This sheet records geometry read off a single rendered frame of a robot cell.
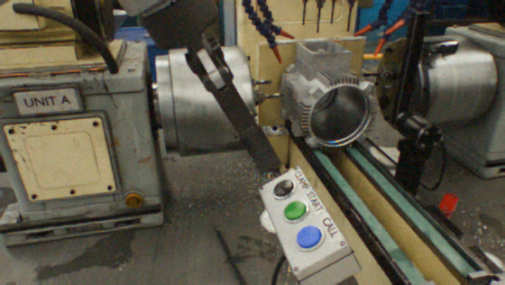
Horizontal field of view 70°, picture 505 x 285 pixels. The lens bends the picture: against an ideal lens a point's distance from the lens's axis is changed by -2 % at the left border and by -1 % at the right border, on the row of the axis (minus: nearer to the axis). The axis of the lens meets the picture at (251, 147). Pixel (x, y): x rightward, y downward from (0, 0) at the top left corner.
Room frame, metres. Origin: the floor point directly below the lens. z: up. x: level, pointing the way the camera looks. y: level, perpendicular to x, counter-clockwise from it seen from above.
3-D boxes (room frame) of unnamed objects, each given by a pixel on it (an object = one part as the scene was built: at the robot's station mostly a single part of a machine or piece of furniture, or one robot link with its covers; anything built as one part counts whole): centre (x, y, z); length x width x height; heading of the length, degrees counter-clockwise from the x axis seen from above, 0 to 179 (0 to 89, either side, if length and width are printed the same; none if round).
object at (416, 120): (0.90, -0.36, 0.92); 0.45 x 0.13 x 0.24; 13
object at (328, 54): (0.92, -0.18, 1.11); 0.12 x 0.11 x 0.07; 12
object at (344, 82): (0.88, -0.19, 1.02); 0.20 x 0.19 x 0.19; 12
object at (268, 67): (1.03, -0.15, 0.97); 0.30 x 0.11 x 0.34; 103
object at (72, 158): (0.75, 0.39, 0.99); 0.35 x 0.31 x 0.37; 103
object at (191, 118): (0.80, 0.16, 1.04); 0.37 x 0.25 x 0.25; 103
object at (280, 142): (0.93, -0.06, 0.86); 0.07 x 0.06 x 0.12; 103
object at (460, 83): (0.95, -0.51, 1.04); 0.41 x 0.25 x 0.25; 103
